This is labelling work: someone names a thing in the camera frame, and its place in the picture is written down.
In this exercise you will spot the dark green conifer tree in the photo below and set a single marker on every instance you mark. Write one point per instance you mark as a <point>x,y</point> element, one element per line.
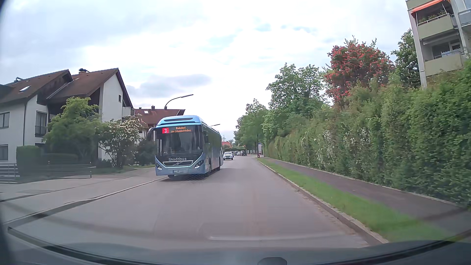
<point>407,60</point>

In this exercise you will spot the white car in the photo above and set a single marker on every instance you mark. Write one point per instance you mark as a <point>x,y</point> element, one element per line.
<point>228,155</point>

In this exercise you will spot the row of green trees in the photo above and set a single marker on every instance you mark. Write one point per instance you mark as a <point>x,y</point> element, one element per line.
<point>279,110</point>

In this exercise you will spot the row of parked cars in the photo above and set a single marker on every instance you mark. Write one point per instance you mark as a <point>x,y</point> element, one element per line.
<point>240,152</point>

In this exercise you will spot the grey paved pavement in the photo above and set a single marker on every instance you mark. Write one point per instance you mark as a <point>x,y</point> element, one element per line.
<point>55,191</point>

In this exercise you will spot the red flowering tree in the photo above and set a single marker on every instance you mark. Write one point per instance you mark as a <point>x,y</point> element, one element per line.
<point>355,68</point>

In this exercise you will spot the beige apartment building with balconies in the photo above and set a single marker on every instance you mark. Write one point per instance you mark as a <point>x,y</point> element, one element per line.
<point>439,40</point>

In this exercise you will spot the trimmed low hedge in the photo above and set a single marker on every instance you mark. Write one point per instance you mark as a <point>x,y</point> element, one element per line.
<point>40,157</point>

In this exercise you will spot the green leafy tree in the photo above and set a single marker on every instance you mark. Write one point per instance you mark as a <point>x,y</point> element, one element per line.
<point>73,127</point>

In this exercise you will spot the grass verge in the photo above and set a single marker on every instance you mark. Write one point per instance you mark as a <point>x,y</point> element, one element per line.
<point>353,206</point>

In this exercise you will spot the house with red roof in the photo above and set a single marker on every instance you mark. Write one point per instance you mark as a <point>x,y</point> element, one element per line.
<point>156,117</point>

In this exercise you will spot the curved street lamp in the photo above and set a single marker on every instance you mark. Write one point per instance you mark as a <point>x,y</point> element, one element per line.
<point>176,98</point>

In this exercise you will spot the dark asphalt footpath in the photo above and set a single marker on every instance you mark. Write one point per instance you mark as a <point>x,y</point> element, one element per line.
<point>397,198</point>

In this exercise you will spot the white house with brown roof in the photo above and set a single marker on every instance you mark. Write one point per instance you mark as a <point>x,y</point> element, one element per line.
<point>22,121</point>

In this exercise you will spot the tall green hedge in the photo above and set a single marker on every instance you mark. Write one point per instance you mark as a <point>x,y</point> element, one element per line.
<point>397,143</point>

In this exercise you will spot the grey asphalt road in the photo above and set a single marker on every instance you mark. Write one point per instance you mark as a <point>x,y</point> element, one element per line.
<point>228,206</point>

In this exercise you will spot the white flowering bush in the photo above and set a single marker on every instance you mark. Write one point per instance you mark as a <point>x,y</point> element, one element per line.
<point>119,138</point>

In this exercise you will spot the car's own bonnet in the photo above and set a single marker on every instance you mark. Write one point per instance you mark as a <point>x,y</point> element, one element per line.
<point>235,255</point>

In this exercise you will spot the dark slatted fence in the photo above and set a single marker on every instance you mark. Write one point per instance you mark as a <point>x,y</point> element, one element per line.
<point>44,171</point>

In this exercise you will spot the blue city bus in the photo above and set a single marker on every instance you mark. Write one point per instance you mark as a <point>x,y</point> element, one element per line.
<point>186,147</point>

